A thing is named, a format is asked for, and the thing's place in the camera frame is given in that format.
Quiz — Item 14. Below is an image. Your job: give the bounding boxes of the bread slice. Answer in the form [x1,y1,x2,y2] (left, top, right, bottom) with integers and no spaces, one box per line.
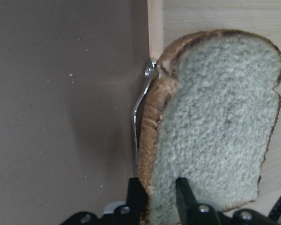
[138,30,281,225]

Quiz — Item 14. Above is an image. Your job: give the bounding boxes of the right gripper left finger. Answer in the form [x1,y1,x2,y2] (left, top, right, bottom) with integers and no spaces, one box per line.
[126,177,148,225]

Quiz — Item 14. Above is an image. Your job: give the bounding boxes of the metal cutlery handle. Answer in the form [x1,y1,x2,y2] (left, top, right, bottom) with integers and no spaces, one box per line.
[132,58,156,177]

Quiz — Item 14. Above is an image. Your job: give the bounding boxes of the light wooden cutting board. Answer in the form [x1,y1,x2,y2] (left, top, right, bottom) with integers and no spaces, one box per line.
[148,0,281,214]

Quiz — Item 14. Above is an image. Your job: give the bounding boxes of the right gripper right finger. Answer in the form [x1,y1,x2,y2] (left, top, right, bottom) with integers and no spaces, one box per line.
[175,177,198,225]

